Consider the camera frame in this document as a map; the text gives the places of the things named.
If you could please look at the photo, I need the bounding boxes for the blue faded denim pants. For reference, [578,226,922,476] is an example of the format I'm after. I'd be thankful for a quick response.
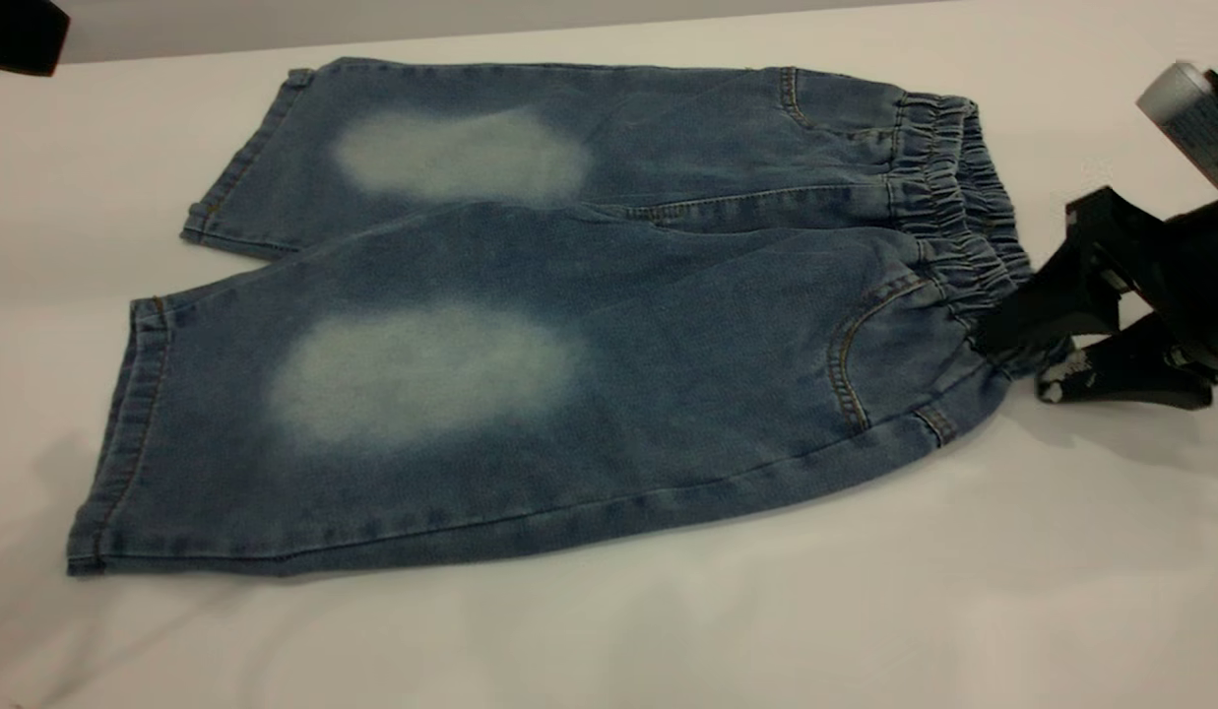
[67,57,1072,579]

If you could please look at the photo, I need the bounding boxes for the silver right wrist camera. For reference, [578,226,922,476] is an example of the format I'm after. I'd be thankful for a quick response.
[1137,61,1218,195]

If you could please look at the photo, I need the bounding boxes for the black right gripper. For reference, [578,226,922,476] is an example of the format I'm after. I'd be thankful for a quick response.
[975,187,1218,410]

